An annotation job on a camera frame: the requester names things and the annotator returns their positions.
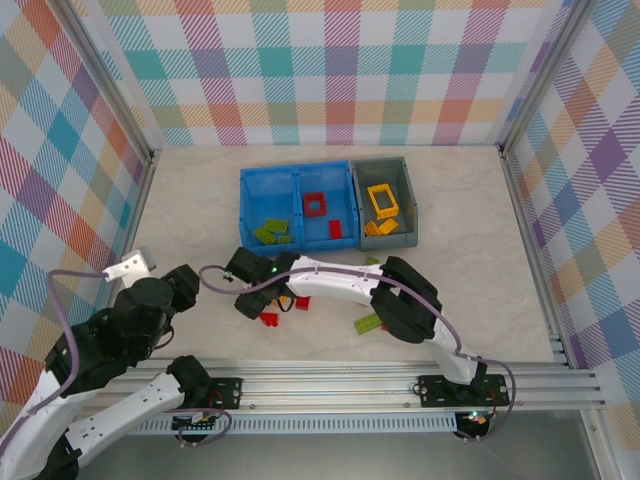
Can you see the red tall square lego brick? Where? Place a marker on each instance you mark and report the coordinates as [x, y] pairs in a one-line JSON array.
[[303, 304]]

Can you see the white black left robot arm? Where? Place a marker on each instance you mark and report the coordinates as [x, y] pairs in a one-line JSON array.
[[150, 400]]

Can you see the grey plastic bin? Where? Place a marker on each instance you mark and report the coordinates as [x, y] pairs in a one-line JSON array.
[[400, 239]]

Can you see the aluminium frame post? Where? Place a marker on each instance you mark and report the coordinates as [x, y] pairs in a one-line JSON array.
[[109, 80], [542, 75]]

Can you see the orange yellow lego brick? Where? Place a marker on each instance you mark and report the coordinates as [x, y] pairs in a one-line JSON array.
[[372, 230]]

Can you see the red lego window frame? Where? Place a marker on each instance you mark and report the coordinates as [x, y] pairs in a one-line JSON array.
[[317, 214]]

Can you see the small black control board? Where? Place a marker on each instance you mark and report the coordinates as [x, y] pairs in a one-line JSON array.
[[472, 422], [200, 425]]

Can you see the aluminium side rail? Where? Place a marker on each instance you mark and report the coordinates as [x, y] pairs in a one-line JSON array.
[[530, 240], [137, 210]]

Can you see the small green lego brick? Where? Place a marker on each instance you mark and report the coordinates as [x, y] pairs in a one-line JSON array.
[[284, 239]]

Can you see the grey metal panel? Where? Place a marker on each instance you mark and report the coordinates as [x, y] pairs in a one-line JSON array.
[[325, 460]]

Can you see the red lego plate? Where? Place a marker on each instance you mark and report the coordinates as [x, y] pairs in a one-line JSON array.
[[335, 230], [269, 320]]

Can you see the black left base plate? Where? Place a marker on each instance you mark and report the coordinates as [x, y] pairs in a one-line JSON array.
[[230, 395]]

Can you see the green lego plate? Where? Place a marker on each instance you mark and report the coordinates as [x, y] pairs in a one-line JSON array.
[[262, 236]]

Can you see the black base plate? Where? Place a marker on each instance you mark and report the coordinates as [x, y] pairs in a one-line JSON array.
[[230, 395], [432, 390]]

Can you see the yellow lego window frame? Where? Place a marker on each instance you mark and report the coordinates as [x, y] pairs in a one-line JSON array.
[[373, 200]]

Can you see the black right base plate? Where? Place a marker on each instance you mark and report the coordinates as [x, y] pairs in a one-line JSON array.
[[432, 390]]

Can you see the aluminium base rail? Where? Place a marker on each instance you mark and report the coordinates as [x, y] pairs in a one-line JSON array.
[[325, 385]]

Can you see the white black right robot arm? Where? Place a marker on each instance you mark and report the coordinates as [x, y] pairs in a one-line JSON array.
[[330, 282]]

